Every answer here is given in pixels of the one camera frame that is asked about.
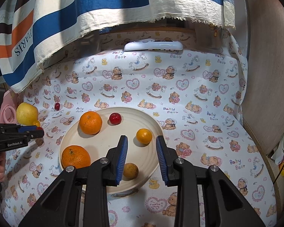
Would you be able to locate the red cherry tomato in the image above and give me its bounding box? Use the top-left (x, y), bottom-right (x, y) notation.
top-left (109, 112), bottom-right (122, 125)

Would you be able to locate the person's hand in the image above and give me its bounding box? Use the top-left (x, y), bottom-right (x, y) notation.
top-left (0, 152), bottom-right (6, 182)

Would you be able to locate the small orange kumquat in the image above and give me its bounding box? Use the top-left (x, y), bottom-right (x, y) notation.
top-left (136, 129), bottom-right (153, 145)

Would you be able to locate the baby bear patterned cloth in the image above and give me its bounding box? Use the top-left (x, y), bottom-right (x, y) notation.
top-left (0, 31), bottom-right (277, 226)

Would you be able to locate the small yellow kumquat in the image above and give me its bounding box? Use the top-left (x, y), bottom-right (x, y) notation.
top-left (32, 120), bottom-right (41, 127)

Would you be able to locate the cream round plate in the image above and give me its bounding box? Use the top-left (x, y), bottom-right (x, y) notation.
top-left (59, 107), bottom-right (163, 194)

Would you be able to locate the large orange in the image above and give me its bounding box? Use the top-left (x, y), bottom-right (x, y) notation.
top-left (79, 111), bottom-right (102, 135)

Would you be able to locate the white remote control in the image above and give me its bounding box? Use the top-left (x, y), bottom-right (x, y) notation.
top-left (123, 38), bottom-right (184, 51)

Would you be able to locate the pink toy box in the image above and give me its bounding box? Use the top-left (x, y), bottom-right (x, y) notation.
top-left (0, 90), bottom-right (22, 124)

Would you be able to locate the striped Paris blanket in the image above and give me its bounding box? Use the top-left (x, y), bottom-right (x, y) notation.
top-left (0, 0), bottom-right (235, 93)

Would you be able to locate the wooden headboard panel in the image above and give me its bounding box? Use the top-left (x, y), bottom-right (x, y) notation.
top-left (236, 0), bottom-right (284, 156)

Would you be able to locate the orange with green stem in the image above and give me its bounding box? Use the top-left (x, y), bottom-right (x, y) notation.
top-left (61, 145), bottom-right (91, 169)

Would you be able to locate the dark red cherry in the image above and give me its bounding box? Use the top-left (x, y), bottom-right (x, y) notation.
top-left (54, 103), bottom-right (60, 111)

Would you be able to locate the yellow pear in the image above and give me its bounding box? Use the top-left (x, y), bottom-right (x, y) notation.
top-left (16, 103), bottom-right (38, 126)

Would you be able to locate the brown longan fruit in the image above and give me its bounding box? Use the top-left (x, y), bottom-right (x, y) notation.
top-left (123, 163), bottom-right (139, 180)

